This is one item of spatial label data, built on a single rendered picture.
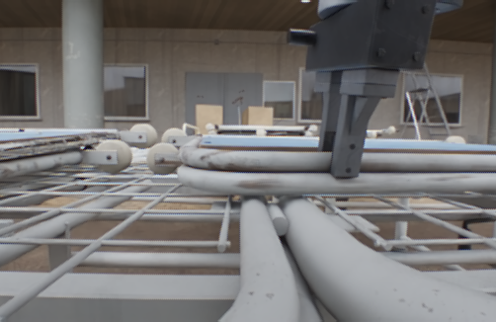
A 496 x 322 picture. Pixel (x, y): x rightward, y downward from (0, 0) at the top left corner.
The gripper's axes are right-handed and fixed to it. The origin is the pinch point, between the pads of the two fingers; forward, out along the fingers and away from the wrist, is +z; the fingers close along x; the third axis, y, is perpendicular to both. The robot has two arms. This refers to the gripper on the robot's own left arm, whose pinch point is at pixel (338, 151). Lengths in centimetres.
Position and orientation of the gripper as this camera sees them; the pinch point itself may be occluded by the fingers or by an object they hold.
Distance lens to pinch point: 28.4
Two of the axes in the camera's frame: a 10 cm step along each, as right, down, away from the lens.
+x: 1.4, 3.0, -9.5
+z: -0.5, 9.6, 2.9
